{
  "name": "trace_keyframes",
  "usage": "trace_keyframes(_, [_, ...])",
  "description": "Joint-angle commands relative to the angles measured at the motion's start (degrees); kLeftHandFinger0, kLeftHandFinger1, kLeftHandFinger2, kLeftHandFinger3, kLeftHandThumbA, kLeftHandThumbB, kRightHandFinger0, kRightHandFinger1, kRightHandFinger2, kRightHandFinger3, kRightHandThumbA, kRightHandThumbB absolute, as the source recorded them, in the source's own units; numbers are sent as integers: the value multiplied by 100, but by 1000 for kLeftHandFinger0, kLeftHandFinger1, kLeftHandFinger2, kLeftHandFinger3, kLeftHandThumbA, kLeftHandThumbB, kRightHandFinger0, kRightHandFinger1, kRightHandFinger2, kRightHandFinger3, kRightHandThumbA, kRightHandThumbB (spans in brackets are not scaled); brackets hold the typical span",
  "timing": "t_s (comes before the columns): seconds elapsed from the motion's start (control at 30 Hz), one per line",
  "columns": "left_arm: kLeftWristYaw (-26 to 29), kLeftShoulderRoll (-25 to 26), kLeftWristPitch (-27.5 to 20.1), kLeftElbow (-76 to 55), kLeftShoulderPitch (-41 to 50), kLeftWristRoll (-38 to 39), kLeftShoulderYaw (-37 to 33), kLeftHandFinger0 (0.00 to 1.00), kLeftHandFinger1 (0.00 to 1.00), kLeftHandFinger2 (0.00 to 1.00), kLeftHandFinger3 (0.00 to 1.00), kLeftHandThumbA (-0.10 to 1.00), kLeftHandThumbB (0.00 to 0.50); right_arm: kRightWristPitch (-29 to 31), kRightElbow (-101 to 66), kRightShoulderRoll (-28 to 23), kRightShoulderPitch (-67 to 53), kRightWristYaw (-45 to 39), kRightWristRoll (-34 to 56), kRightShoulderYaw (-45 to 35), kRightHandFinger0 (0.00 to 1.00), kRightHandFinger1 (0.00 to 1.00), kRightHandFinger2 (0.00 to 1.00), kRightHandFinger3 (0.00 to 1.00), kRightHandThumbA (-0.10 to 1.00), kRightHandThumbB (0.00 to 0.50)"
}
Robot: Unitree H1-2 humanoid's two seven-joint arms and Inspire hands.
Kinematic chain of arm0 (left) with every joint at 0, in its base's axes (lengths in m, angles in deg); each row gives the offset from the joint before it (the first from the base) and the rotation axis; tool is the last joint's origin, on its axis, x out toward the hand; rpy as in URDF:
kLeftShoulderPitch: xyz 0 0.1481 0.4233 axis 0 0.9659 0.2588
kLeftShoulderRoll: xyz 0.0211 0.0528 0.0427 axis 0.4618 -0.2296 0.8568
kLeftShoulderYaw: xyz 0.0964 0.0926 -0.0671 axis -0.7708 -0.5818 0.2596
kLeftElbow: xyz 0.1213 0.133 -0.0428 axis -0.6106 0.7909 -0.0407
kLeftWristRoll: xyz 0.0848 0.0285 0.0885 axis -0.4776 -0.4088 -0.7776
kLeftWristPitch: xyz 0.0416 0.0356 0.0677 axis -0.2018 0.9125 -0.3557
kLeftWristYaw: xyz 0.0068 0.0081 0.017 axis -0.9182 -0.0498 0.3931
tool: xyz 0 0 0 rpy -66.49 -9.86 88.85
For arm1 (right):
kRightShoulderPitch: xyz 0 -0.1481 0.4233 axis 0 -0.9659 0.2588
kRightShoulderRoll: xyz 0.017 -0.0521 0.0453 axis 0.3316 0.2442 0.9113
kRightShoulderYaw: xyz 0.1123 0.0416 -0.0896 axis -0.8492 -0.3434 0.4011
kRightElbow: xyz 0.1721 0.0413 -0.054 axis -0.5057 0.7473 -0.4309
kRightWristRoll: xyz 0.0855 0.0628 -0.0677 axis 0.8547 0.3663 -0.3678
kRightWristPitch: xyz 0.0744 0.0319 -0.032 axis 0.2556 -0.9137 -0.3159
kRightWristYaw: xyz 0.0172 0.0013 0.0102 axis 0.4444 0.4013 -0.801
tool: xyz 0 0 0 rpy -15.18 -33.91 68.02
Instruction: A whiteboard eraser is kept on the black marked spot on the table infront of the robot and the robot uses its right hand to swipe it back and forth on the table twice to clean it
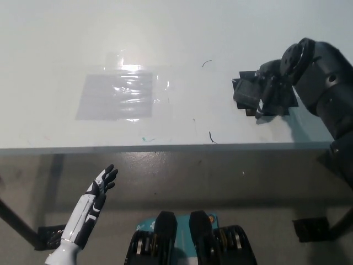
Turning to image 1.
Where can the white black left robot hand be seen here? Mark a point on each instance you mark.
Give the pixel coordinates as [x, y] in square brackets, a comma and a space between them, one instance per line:
[82, 215]

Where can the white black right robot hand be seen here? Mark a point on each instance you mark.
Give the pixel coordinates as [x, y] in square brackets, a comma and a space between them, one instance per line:
[274, 91]

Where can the dark grey whiteboard eraser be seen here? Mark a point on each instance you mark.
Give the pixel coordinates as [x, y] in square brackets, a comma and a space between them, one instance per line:
[245, 91]

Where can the black tape marked spot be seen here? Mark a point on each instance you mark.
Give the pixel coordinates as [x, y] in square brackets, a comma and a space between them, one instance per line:
[246, 75]

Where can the black table foot plate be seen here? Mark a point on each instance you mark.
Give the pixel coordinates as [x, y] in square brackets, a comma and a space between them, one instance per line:
[311, 230]
[49, 237]

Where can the black diagonal table leg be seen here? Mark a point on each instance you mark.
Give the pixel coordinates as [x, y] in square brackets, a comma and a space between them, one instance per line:
[343, 220]
[19, 220]

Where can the clear plastic tape film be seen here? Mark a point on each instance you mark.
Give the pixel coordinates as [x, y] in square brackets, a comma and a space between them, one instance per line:
[161, 88]

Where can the grey rectangular sheet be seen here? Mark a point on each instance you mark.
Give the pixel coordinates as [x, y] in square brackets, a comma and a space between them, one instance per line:
[93, 99]

